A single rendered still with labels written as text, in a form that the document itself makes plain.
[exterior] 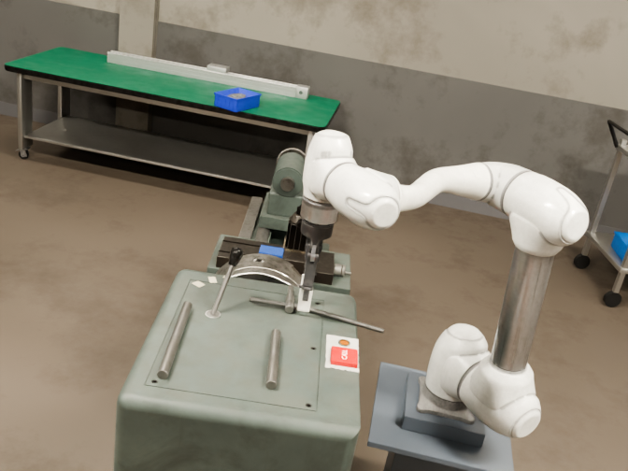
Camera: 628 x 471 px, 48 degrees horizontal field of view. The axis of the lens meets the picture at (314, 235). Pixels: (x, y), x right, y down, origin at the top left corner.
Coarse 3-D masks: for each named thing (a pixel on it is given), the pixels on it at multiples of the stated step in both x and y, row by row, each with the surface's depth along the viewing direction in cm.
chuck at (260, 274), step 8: (232, 272) 198; (240, 272) 196; (248, 272) 195; (256, 272) 195; (264, 272) 196; (272, 272) 197; (264, 280) 195; (272, 280) 195; (280, 280) 195; (288, 280) 197
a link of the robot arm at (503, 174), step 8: (496, 168) 185; (504, 168) 184; (512, 168) 184; (520, 168) 184; (496, 176) 183; (504, 176) 183; (512, 176) 182; (496, 184) 183; (504, 184) 182; (496, 192) 184; (504, 192) 182; (480, 200) 186; (488, 200) 186; (496, 200) 184; (496, 208) 187
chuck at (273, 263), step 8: (248, 256) 205; (256, 256) 204; (264, 256) 204; (272, 256) 205; (224, 264) 207; (240, 264) 200; (248, 264) 199; (256, 264) 199; (264, 264) 199; (272, 264) 200; (280, 264) 202; (288, 264) 205; (224, 272) 201; (280, 272) 199; (288, 272) 201; (296, 280) 201
